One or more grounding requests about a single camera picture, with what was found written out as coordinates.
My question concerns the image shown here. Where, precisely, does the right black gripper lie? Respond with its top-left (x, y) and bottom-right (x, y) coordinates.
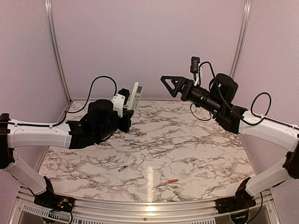
top-left (161, 75), bottom-right (223, 115)

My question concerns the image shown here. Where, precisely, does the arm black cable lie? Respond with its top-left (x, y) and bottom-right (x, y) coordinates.
top-left (190, 61), bottom-right (299, 131)
top-left (48, 76), bottom-right (118, 128)

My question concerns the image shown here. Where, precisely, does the gold AAA battery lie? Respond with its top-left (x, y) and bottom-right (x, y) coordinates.
top-left (118, 165), bottom-right (128, 172)

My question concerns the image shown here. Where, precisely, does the front aluminium frame rail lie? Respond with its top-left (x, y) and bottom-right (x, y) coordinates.
top-left (8, 187), bottom-right (281, 224)

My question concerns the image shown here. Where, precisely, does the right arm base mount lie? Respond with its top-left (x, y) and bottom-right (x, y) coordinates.
top-left (215, 177), bottom-right (256, 214)

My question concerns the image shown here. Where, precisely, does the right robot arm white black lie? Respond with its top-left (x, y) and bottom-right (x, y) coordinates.
top-left (161, 73), bottom-right (299, 209)

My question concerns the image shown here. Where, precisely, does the aluminium frame post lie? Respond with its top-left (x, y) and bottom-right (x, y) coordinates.
top-left (44, 0), bottom-right (72, 103)
top-left (229, 0), bottom-right (252, 79)

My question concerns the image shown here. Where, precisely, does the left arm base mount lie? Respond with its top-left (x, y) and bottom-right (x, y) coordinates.
top-left (34, 176), bottom-right (74, 213)

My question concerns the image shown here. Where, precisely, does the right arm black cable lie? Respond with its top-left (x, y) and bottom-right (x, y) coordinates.
top-left (190, 61), bottom-right (299, 131)

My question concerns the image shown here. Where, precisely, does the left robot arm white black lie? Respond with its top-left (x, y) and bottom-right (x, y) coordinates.
top-left (0, 99), bottom-right (134, 208)

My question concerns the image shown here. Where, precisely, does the left aluminium frame post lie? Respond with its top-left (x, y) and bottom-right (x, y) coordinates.
top-left (44, 0), bottom-right (72, 103)

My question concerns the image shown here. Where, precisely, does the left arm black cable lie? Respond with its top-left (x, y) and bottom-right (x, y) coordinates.
top-left (48, 76), bottom-right (118, 128)

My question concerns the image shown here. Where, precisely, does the right aluminium frame post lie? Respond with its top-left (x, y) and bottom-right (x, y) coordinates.
top-left (229, 0), bottom-right (252, 79)

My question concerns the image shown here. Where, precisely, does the white remote control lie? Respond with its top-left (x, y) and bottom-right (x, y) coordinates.
top-left (127, 82), bottom-right (143, 110)

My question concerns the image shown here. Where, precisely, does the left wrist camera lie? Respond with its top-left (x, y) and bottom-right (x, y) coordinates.
top-left (118, 88), bottom-right (130, 105)

